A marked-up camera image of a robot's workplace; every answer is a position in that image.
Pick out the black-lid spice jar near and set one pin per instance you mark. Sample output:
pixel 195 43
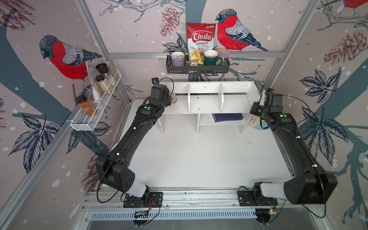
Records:
pixel 104 84

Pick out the cream and blue plate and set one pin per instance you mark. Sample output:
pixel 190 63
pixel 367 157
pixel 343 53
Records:
pixel 257 123

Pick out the white wooden bookshelf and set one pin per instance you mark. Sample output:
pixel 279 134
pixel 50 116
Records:
pixel 202 100

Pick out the black wall basket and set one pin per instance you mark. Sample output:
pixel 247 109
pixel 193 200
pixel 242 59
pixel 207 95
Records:
pixel 200 69

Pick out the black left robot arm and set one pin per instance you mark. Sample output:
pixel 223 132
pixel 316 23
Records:
pixel 113 169

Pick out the white wire wall rack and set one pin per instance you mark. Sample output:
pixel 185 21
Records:
pixel 82 122

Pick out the small snack packet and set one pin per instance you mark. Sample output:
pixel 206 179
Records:
pixel 192 63

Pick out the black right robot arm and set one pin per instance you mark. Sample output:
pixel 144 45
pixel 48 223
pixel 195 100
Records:
pixel 310 183

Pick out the black-lid spice jar far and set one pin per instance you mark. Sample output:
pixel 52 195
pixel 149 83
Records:
pixel 104 70

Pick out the purple mug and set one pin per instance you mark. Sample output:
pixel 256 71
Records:
pixel 178 59

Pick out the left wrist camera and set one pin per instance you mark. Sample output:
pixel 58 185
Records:
pixel 155 81

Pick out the green mug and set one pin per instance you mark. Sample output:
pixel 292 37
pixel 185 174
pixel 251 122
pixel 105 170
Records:
pixel 211 58

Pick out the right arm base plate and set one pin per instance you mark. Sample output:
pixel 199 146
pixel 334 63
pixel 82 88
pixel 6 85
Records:
pixel 248 199

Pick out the orange spice jar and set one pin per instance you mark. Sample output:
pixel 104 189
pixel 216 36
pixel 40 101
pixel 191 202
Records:
pixel 86 105

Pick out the dark blue book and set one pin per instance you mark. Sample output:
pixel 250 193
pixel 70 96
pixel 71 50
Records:
pixel 227 117

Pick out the black-lid spice jar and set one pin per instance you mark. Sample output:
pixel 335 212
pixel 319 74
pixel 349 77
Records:
pixel 104 84
pixel 104 70

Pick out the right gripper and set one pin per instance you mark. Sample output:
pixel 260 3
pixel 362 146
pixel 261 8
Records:
pixel 253 110

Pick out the pink lidded jar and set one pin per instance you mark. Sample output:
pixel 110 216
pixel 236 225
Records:
pixel 224 54

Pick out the red Chuba chips bag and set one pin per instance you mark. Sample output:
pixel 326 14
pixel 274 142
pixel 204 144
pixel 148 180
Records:
pixel 200 37

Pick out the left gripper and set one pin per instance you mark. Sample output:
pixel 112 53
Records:
pixel 168 100

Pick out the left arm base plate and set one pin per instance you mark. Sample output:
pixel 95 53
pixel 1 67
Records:
pixel 149 200

